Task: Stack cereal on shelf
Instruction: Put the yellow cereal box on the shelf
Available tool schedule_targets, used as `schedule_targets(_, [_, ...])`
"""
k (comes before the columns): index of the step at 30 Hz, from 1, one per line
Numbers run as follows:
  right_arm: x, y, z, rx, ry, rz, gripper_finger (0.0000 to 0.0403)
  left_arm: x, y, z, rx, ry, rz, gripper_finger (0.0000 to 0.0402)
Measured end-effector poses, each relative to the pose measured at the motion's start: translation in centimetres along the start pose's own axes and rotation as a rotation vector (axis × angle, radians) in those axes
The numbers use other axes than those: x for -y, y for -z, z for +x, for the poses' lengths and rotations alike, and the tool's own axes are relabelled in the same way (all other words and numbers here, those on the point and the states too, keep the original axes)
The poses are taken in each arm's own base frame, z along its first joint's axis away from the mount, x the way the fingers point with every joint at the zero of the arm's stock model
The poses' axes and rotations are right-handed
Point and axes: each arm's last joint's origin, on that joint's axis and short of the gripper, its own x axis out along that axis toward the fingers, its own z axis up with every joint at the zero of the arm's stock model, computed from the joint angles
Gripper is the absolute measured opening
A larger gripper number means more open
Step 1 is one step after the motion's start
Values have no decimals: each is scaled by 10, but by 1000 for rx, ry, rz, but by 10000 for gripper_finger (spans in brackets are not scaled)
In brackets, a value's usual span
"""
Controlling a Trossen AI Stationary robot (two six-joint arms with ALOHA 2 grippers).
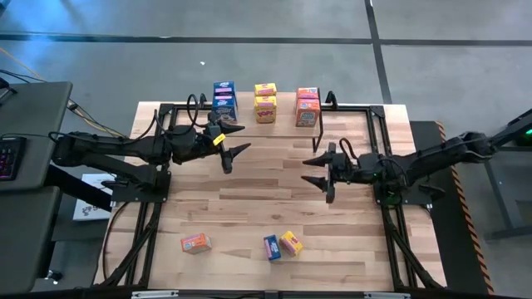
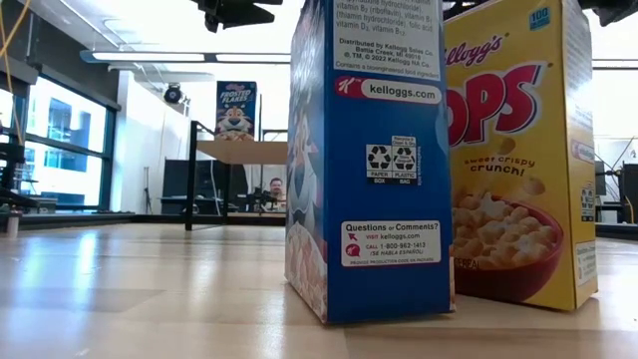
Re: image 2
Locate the wooden shelf with black frame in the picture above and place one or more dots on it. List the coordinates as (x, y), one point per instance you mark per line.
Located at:
(239, 152)

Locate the black aluminium table frame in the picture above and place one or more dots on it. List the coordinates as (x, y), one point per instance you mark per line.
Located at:
(75, 219)

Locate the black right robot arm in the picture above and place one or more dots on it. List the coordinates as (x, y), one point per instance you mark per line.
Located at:
(618, 10)

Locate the person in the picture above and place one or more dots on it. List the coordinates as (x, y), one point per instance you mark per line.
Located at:
(275, 189)

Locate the yellow Corn Pops cereal box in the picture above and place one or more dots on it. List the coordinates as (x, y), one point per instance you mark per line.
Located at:
(513, 149)

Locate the black background equipment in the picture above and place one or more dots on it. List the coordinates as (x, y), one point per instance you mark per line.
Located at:
(629, 189)

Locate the dark background desk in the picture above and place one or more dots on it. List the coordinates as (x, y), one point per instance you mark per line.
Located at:
(209, 179)

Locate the small grey cylinder stub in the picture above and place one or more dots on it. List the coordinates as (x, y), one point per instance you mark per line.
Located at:
(13, 224)

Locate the dark framed window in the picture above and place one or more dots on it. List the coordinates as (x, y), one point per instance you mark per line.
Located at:
(107, 149)

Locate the round black ceiling camera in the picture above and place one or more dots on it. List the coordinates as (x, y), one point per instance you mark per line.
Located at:
(173, 94)

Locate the thin black stand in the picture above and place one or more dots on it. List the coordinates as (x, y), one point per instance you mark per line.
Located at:
(146, 192)

